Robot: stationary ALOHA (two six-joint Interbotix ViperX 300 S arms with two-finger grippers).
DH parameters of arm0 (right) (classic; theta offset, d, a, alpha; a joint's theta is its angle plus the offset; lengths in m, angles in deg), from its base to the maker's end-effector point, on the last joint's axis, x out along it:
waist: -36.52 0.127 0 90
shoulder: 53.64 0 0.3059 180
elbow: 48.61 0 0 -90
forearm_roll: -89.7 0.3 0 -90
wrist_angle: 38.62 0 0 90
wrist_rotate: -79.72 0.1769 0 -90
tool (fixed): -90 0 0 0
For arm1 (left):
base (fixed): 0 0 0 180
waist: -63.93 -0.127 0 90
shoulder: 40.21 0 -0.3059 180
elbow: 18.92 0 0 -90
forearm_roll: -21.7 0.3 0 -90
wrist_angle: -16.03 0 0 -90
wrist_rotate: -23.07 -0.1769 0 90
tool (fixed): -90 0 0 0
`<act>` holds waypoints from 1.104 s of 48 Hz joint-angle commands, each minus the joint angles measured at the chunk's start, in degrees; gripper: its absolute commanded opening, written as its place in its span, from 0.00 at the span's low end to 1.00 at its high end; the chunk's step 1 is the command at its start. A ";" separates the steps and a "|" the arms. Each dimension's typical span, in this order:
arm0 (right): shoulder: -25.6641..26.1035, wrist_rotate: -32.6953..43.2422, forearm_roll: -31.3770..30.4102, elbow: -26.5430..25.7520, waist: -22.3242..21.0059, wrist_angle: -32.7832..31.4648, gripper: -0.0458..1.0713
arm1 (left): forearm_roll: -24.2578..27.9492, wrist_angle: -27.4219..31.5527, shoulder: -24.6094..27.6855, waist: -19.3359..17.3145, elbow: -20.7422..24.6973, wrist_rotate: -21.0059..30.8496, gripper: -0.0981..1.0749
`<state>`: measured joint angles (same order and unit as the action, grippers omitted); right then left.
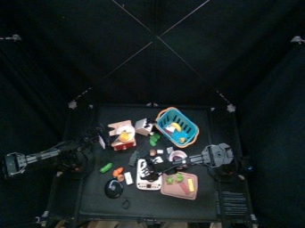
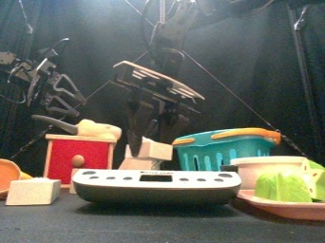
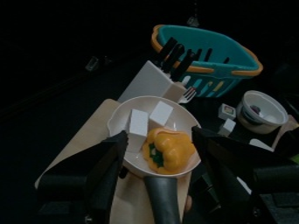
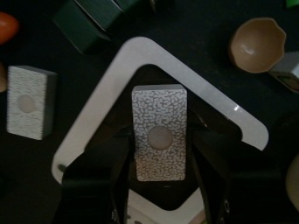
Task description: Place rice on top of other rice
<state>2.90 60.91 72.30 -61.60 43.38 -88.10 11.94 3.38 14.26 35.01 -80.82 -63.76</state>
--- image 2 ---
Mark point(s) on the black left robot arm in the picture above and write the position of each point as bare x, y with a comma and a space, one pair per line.
13, 61

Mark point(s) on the pink plate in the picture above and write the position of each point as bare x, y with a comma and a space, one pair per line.
288, 209

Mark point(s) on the green toy lettuce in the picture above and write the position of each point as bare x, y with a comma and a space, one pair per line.
282, 188

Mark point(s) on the orange toy bowl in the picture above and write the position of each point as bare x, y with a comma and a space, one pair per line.
7, 175

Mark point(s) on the green white toy vegetable piece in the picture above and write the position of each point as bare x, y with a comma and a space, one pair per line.
318, 180

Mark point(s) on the white plastic cup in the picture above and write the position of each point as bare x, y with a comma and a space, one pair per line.
264, 171

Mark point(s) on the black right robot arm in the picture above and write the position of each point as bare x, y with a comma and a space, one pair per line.
172, 31

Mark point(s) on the red wooden drawer box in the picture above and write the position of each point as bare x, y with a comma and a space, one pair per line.
77, 155

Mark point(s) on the yellow toy piece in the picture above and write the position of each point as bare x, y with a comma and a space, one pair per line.
26, 176

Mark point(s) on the black frame pole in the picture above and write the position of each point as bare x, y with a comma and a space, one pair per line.
306, 79

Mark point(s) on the white toy rice block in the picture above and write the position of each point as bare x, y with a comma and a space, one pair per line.
33, 191
157, 149
137, 163

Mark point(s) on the white black kitchen scale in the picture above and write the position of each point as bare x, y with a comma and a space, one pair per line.
154, 186

